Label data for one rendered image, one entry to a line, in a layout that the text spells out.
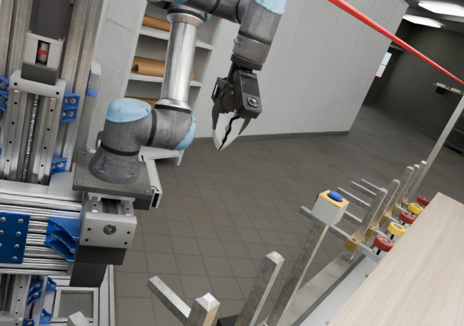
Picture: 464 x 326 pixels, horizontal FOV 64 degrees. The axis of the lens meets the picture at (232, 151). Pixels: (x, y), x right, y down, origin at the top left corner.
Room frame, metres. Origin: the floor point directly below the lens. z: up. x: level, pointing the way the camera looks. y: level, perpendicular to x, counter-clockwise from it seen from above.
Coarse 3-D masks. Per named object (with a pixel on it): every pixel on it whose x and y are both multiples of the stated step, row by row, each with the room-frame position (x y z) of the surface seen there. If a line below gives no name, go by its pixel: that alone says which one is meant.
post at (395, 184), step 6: (396, 180) 1.82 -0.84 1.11; (390, 186) 1.82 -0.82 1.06; (396, 186) 1.81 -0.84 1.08; (390, 192) 1.82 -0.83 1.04; (390, 198) 1.81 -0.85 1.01; (384, 204) 1.82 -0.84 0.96; (378, 210) 1.82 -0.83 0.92; (384, 210) 1.81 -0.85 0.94; (378, 216) 1.81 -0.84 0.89; (372, 222) 1.82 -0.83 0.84; (366, 240) 1.81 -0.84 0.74
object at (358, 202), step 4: (340, 188) 2.18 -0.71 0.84; (340, 192) 2.14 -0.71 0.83; (344, 192) 2.13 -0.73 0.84; (344, 196) 2.13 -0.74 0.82; (348, 196) 2.12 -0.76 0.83; (352, 196) 2.11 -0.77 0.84; (352, 200) 2.10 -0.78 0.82; (356, 200) 2.09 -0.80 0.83; (360, 200) 2.09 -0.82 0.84; (360, 204) 2.07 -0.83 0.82; (364, 204) 2.06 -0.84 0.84; (368, 204) 2.06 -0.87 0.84; (364, 208) 2.06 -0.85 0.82; (368, 208) 2.05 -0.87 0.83; (388, 220) 1.98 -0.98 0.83; (392, 220) 1.97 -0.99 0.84; (396, 220) 1.98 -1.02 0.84; (400, 224) 1.94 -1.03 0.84
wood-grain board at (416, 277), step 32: (416, 224) 1.87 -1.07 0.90; (448, 224) 2.05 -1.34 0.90; (416, 256) 1.49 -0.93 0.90; (448, 256) 1.61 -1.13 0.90; (384, 288) 1.15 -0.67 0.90; (416, 288) 1.23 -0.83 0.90; (448, 288) 1.32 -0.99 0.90; (352, 320) 0.92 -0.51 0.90; (384, 320) 0.97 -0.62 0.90; (416, 320) 1.03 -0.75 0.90; (448, 320) 1.10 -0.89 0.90
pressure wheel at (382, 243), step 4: (376, 236) 1.54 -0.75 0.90; (380, 236) 1.55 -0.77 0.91; (384, 236) 1.56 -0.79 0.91; (376, 240) 1.52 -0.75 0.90; (380, 240) 1.51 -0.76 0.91; (384, 240) 1.52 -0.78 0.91; (388, 240) 1.54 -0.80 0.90; (376, 244) 1.51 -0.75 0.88; (380, 244) 1.50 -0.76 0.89; (384, 244) 1.49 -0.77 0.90; (388, 244) 1.49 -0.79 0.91; (392, 244) 1.51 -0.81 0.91; (380, 248) 1.49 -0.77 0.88; (384, 248) 1.49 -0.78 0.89; (388, 248) 1.49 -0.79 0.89
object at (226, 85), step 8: (232, 56) 0.80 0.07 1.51; (232, 64) 0.84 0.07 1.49; (240, 64) 0.78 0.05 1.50; (248, 64) 0.78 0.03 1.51; (256, 64) 0.79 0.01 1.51; (232, 72) 0.83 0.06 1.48; (216, 80) 0.85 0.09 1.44; (224, 80) 0.84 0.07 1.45; (232, 80) 0.82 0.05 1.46; (224, 88) 0.80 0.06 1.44; (232, 88) 0.79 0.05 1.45; (216, 96) 0.84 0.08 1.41; (224, 96) 0.78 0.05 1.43; (232, 96) 0.78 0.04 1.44; (224, 104) 0.78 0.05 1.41; (232, 104) 0.79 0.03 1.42; (232, 112) 0.79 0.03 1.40
